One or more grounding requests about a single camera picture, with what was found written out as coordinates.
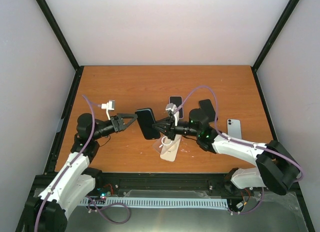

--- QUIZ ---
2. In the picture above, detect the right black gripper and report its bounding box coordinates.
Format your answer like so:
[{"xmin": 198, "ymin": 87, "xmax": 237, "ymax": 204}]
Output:
[{"xmin": 152, "ymin": 117, "xmax": 200, "ymax": 141}]

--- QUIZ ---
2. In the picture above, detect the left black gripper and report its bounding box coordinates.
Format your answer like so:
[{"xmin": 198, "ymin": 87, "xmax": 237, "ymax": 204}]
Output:
[{"xmin": 92, "ymin": 113, "xmax": 138, "ymax": 140}]

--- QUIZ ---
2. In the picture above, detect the black phone case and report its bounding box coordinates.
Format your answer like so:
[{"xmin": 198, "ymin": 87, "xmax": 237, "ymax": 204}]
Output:
[{"xmin": 134, "ymin": 107, "xmax": 161, "ymax": 140}]

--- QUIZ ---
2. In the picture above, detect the black screen phone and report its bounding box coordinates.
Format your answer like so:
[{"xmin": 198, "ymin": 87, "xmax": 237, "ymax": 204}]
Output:
[{"xmin": 169, "ymin": 96, "xmax": 183, "ymax": 107}]

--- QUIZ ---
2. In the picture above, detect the lilac phone case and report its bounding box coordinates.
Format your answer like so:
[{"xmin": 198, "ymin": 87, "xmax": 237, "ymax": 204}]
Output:
[{"xmin": 168, "ymin": 95, "xmax": 185, "ymax": 119}]

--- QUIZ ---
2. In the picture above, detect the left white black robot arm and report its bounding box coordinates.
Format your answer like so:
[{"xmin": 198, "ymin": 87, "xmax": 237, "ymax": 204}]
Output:
[{"xmin": 24, "ymin": 113, "xmax": 138, "ymax": 232}]

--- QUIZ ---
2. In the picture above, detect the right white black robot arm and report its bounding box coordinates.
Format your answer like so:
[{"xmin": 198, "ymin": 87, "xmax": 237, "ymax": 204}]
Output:
[{"xmin": 153, "ymin": 109, "xmax": 303, "ymax": 195}]

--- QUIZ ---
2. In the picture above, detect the clear magsafe phone case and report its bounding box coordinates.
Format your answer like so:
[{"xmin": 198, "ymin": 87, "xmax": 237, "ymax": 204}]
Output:
[{"xmin": 152, "ymin": 135, "xmax": 181, "ymax": 155}]

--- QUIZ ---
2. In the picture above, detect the cream white phone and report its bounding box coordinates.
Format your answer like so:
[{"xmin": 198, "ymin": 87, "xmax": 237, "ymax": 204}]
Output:
[{"xmin": 160, "ymin": 150, "xmax": 178, "ymax": 162}]

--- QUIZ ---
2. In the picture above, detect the black phone right side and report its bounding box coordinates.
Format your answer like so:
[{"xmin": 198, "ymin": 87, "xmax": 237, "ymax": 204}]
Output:
[{"xmin": 198, "ymin": 99, "xmax": 216, "ymax": 122}]

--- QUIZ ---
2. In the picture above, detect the light blue phone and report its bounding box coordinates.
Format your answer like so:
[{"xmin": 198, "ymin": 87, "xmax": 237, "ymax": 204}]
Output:
[{"xmin": 227, "ymin": 119, "xmax": 242, "ymax": 139}]

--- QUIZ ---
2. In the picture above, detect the left green controller board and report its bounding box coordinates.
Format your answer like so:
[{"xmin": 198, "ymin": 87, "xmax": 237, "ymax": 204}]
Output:
[{"xmin": 97, "ymin": 187, "xmax": 113, "ymax": 199}]

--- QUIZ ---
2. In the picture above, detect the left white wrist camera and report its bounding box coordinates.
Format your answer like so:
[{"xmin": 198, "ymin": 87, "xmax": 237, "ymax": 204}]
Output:
[{"xmin": 98, "ymin": 100, "xmax": 116, "ymax": 120}]

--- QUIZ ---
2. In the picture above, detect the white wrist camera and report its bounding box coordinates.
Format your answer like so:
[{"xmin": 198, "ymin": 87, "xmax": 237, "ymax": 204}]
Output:
[
  {"xmin": 165, "ymin": 103, "xmax": 180, "ymax": 126},
  {"xmin": 98, "ymin": 100, "xmax": 116, "ymax": 120}
]

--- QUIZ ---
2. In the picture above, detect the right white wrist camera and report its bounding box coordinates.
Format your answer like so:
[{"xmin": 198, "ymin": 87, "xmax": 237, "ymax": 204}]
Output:
[{"xmin": 165, "ymin": 103, "xmax": 180, "ymax": 126}]

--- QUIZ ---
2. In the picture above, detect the black aluminium frame rail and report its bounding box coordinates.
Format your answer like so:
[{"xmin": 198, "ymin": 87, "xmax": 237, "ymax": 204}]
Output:
[{"xmin": 32, "ymin": 172, "xmax": 300, "ymax": 196}]

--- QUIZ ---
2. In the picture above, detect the light blue cable duct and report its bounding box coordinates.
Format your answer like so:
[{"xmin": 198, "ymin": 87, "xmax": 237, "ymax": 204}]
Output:
[{"xmin": 96, "ymin": 197, "xmax": 228, "ymax": 210}]

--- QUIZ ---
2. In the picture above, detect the left black side rail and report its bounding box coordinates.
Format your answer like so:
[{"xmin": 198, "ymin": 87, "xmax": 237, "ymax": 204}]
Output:
[{"xmin": 43, "ymin": 66, "xmax": 84, "ymax": 175}]

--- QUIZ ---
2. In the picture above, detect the black side rail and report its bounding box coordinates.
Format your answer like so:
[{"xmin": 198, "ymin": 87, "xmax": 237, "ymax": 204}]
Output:
[
  {"xmin": 43, "ymin": 66, "xmax": 84, "ymax": 175},
  {"xmin": 251, "ymin": 66, "xmax": 290, "ymax": 179}
]

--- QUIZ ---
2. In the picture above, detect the right wired connector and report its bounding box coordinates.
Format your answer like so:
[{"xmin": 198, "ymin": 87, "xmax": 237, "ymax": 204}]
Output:
[{"xmin": 236, "ymin": 188, "xmax": 251, "ymax": 211}]

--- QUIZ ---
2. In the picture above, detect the right black side rail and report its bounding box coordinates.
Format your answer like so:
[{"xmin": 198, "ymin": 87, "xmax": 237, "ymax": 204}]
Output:
[{"xmin": 251, "ymin": 66, "xmax": 290, "ymax": 179}]

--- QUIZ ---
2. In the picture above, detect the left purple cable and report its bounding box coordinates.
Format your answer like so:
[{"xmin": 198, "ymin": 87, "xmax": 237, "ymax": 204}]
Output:
[{"xmin": 33, "ymin": 94, "xmax": 131, "ymax": 232}]

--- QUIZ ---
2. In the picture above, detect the purple cable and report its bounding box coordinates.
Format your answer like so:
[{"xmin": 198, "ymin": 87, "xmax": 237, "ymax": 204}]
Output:
[
  {"xmin": 174, "ymin": 85, "xmax": 307, "ymax": 216},
  {"xmin": 33, "ymin": 94, "xmax": 131, "ymax": 232}
]

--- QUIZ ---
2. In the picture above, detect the right black frame post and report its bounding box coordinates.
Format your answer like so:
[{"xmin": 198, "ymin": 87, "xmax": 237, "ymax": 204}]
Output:
[{"xmin": 251, "ymin": 0, "xmax": 300, "ymax": 73}]

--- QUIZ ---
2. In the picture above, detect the black frame post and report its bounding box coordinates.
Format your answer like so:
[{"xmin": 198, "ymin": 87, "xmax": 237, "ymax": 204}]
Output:
[
  {"xmin": 251, "ymin": 0, "xmax": 300, "ymax": 73},
  {"xmin": 36, "ymin": 0, "xmax": 80, "ymax": 71}
]

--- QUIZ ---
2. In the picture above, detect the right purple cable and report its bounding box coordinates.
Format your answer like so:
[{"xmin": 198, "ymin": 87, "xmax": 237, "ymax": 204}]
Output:
[{"xmin": 174, "ymin": 85, "xmax": 307, "ymax": 216}]

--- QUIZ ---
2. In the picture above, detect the left black frame post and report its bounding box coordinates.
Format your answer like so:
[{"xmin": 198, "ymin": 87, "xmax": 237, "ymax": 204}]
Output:
[{"xmin": 36, "ymin": 0, "xmax": 80, "ymax": 71}]

